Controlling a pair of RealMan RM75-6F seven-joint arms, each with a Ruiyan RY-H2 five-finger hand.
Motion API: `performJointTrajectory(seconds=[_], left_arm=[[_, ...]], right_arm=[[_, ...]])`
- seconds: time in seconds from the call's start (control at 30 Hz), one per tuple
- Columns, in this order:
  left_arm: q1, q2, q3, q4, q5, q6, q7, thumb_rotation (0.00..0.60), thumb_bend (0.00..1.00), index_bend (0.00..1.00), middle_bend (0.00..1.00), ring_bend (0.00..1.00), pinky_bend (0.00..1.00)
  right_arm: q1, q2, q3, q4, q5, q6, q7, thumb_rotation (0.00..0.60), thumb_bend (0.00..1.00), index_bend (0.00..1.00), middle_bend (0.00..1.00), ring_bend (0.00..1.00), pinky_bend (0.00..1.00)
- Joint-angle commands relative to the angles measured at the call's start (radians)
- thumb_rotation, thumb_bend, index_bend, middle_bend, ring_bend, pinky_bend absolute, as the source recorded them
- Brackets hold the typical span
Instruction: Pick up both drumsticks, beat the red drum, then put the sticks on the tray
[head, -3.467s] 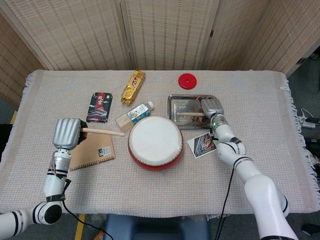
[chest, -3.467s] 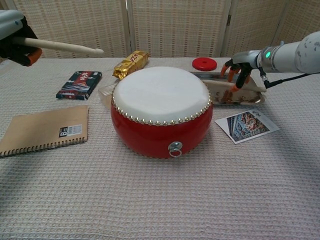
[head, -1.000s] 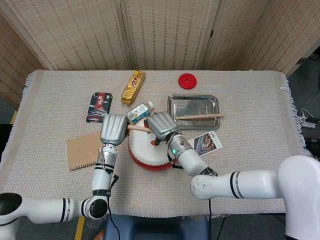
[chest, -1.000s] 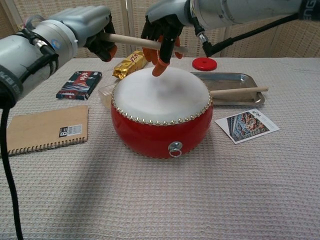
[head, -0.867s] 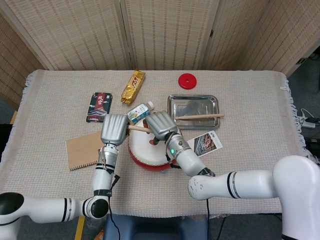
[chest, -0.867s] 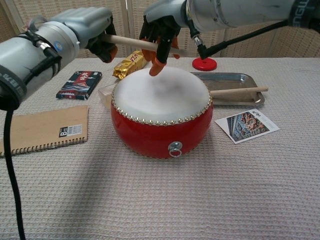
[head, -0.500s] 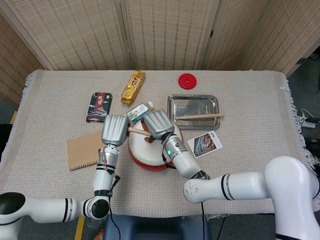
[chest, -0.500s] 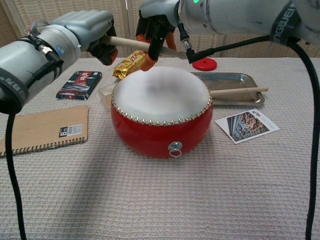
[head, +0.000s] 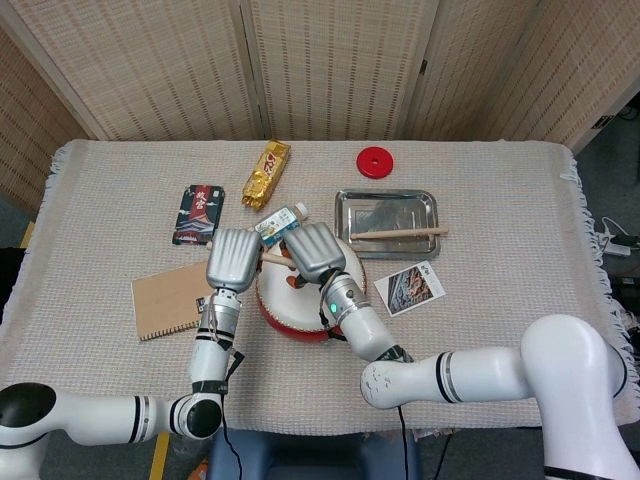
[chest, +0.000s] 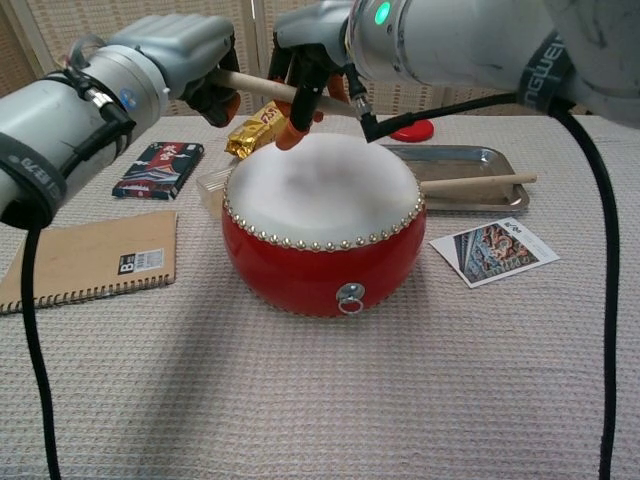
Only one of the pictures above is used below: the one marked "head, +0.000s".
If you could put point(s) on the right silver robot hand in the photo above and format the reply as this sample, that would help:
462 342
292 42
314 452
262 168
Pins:
317 250

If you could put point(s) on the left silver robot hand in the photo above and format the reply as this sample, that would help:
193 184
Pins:
232 260

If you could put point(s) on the wooden drumstick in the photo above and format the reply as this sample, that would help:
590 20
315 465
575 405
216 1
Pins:
400 233
275 259

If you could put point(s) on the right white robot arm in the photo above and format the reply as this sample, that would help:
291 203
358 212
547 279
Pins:
480 375

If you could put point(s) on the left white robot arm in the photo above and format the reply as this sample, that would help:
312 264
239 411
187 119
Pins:
210 365

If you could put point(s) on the red drum with white skin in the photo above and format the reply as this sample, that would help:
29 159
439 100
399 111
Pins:
275 300

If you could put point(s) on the plastic drink bottle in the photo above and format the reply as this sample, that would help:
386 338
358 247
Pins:
280 220

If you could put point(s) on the dark box with palace print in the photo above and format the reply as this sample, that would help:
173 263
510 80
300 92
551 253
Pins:
197 215

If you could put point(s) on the kraft spiral notebook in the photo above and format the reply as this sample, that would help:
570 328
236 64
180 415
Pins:
165 300

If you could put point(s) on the stainless steel tray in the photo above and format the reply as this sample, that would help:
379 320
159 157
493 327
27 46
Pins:
387 210

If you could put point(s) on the gold foil snack pack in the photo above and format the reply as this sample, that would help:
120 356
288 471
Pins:
265 175

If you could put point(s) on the photo postcard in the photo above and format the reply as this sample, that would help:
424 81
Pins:
410 289

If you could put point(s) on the red plastic disc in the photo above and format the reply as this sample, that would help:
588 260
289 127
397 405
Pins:
384 166

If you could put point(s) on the beige woven tablecloth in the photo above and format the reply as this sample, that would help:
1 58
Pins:
475 210

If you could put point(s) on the navy blue seat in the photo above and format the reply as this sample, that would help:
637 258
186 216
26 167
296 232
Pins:
310 455

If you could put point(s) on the woven folding screen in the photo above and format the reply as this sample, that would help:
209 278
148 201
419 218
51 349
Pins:
150 60

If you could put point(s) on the white power strip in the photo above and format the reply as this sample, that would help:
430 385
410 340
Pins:
620 248

